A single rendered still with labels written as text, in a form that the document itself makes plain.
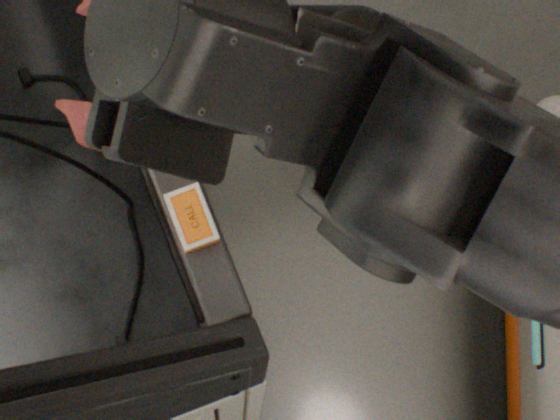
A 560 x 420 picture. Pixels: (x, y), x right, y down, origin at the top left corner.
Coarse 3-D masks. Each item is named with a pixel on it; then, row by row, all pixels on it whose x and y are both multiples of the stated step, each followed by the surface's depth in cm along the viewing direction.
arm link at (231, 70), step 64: (128, 0) 44; (192, 0) 43; (256, 0) 45; (128, 64) 44; (192, 64) 42; (256, 64) 43; (320, 64) 45; (384, 64) 46; (448, 64) 43; (256, 128) 44; (320, 128) 46; (320, 192) 48; (384, 256) 45
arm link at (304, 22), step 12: (300, 12) 46; (312, 12) 47; (324, 12) 48; (336, 12) 48; (348, 12) 48; (360, 12) 49; (372, 12) 49; (300, 24) 46; (312, 24) 47; (324, 24) 47; (336, 24) 48; (348, 24) 48; (360, 24) 49; (372, 24) 49; (300, 36) 46; (336, 36) 48; (348, 36) 48; (360, 36) 48
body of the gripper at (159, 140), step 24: (120, 120) 55; (144, 120) 55; (168, 120) 56; (192, 120) 54; (120, 144) 54; (144, 144) 55; (168, 144) 56; (192, 144) 57; (216, 144) 58; (168, 168) 56; (192, 168) 57; (216, 168) 58
